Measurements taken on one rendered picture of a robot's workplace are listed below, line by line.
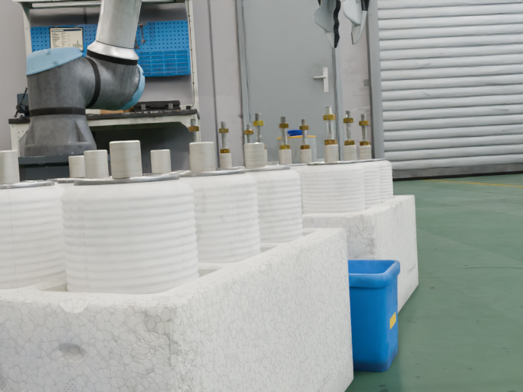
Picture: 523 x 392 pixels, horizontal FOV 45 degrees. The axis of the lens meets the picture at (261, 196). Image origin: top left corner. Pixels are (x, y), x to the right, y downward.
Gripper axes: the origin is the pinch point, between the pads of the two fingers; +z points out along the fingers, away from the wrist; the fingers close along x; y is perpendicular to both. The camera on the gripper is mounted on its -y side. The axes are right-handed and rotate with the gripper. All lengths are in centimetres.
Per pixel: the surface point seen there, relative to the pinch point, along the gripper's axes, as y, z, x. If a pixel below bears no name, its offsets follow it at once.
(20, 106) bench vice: -185, -37, -421
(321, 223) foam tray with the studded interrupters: 19.3, 29.5, 5.8
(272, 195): 44, 24, 17
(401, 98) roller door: -483, -36, -228
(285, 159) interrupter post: 5.1, 19.9, -10.7
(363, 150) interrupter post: -9.5, 19.1, -3.2
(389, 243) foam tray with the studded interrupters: 6.8, 34.0, 9.9
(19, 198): 69, 22, 12
